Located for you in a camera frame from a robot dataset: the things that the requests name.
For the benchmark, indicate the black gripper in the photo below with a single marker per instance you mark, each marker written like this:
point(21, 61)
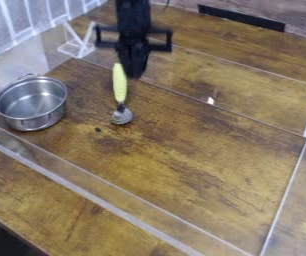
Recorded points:
point(133, 57)

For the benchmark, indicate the green handled metal spoon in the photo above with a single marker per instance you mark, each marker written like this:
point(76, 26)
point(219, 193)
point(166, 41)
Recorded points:
point(123, 115)

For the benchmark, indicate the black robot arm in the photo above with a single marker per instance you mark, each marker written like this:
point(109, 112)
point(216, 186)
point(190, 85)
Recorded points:
point(133, 18)

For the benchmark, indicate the black strip on table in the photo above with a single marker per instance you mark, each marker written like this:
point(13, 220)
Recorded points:
point(242, 18)

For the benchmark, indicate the small steel pot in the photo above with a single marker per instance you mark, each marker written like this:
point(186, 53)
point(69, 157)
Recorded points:
point(33, 102)

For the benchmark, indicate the clear acrylic barrier front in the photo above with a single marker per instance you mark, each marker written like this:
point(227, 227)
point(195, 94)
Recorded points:
point(164, 225)

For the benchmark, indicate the clear acrylic barrier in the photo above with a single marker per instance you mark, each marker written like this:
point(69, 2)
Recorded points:
point(164, 225)
point(286, 238)

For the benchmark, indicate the clear acrylic barrier right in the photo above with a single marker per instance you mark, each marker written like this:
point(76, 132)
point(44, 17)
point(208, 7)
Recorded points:
point(286, 238)

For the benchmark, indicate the clear acrylic triangle bracket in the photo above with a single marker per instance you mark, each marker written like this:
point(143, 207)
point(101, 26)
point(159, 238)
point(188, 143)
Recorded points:
point(77, 47)

